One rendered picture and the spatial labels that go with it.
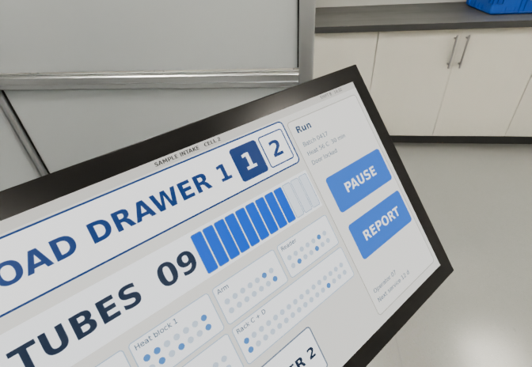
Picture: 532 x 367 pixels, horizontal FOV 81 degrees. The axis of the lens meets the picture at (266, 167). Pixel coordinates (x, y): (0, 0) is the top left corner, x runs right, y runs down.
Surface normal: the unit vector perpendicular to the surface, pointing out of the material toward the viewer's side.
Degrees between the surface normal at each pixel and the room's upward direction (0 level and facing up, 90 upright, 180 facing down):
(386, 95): 90
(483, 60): 90
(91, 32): 90
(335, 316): 50
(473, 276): 0
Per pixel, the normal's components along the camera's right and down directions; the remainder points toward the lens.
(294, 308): 0.44, -0.19
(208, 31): -0.11, 0.58
